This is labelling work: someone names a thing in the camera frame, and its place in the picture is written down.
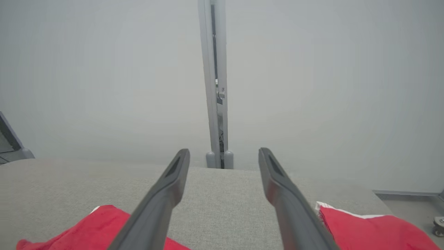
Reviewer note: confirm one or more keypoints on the red basketball jersey black lettering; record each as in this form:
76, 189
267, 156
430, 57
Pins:
90, 229

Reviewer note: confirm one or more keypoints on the grey partition base rail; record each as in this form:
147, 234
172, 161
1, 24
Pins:
406, 193

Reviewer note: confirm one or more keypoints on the grey partition frame post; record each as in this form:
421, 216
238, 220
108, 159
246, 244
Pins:
208, 69
222, 52

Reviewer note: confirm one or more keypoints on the red shorts white side stripe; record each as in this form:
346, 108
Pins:
367, 232

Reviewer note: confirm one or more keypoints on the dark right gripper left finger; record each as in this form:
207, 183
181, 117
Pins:
152, 222

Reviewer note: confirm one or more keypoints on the grey caster wheel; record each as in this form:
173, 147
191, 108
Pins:
440, 225

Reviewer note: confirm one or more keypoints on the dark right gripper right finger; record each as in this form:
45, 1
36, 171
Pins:
298, 225

